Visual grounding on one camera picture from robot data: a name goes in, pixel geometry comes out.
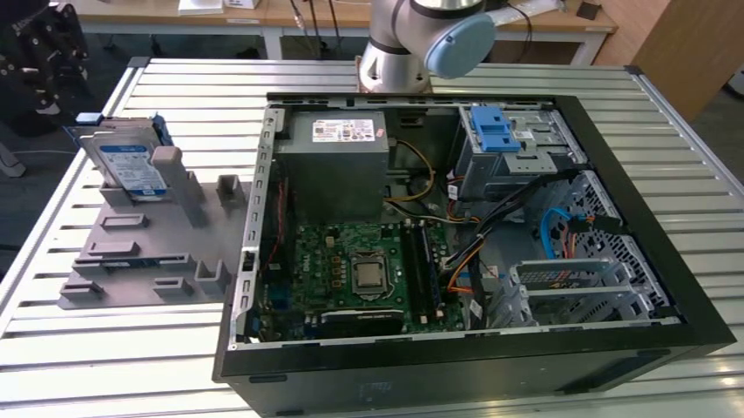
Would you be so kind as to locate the black chair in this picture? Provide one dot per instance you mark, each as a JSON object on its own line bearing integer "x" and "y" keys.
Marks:
{"x": 35, "y": 126}

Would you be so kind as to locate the silver CPU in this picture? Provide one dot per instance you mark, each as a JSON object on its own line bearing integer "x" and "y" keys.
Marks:
{"x": 369, "y": 276}

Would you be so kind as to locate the small black desk object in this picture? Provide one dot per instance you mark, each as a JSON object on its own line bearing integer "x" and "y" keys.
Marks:
{"x": 589, "y": 11}

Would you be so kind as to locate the grey parts rack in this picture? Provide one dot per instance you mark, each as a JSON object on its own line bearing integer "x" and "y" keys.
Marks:
{"x": 163, "y": 244}

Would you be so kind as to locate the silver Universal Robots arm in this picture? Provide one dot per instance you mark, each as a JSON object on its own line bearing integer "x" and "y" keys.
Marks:
{"x": 396, "y": 65}

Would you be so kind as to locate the wooden desk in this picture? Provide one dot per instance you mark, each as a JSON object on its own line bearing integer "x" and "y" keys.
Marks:
{"x": 146, "y": 17}

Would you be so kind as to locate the grey metal drive cage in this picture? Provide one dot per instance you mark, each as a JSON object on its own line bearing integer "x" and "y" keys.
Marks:
{"x": 494, "y": 174}

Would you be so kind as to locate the grey power supply unit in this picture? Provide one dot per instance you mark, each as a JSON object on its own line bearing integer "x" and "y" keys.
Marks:
{"x": 331, "y": 174}

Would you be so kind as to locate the green RAM stick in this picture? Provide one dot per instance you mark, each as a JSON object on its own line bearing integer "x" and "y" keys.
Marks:
{"x": 432, "y": 270}

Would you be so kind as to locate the silver disk bay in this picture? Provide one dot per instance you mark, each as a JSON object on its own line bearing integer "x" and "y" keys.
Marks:
{"x": 581, "y": 291}

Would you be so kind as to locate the hard disk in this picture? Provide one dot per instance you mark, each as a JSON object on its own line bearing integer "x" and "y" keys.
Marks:
{"x": 131, "y": 167}

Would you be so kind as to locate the green motherboard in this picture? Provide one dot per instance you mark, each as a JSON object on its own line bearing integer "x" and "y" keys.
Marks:
{"x": 325, "y": 261}

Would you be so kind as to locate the grey desk foot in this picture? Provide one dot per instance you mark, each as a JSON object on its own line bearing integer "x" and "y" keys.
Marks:
{"x": 11, "y": 163}

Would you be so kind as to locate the black PC case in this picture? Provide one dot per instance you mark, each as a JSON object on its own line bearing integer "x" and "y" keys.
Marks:
{"x": 465, "y": 374}

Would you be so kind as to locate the wooden cabinet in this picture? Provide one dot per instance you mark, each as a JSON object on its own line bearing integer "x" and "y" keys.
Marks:
{"x": 685, "y": 43}

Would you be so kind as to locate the black graphics card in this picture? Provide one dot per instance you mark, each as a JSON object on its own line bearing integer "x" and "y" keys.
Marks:
{"x": 361, "y": 322}

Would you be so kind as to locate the blue plastic drive latch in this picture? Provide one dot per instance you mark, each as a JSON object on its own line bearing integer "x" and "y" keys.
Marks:
{"x": 494, "y": 130}

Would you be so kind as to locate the large white box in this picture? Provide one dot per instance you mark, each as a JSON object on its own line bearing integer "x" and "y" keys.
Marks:
{"x": 201, "y": 6}

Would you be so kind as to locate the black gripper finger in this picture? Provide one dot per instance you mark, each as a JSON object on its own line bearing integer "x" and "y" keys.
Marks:
{"x": 74, "y": 48}
{"x": 35, "y": 82}

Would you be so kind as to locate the small white box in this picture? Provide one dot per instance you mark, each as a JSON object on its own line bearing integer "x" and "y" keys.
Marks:
{"x": 239, "y": 3}

